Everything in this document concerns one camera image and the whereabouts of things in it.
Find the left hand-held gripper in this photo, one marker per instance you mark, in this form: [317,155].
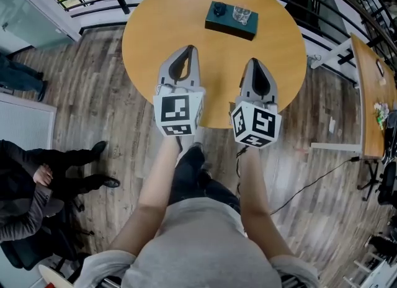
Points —
[175,110]

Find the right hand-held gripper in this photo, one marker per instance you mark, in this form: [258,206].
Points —
[263,122]

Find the dark teal tray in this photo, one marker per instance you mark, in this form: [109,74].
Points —
[226,24]

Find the dark glass cup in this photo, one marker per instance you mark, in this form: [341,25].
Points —
[219,9]

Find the clear glass cup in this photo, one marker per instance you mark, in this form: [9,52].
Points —
[241,13]

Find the person's right forearm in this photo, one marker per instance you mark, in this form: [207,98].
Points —
[256,193]

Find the person's left forearm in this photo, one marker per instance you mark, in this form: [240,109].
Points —
[155,187]

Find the round wooden table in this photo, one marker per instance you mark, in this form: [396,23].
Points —
[173,23]

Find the white paper scrap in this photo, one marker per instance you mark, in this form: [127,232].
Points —
[332,125]

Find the person's dark trousers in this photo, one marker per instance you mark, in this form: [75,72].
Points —
[189,175]

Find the rectangular wooden desk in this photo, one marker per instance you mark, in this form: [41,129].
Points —
[369,94]

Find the small flower bunch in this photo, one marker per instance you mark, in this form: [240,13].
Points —
[381,111]

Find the black bag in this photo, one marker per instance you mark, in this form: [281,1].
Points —
[391,147]

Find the black swivel chair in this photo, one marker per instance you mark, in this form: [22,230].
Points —
[389,184]

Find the white panel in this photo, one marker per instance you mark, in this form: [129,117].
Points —
[24,125]

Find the person's grey shirt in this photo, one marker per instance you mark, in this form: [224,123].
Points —
[201,243]

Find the black office chair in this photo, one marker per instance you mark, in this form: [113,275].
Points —
[28,252]

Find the small round white table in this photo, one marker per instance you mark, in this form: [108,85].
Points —
[54,276]

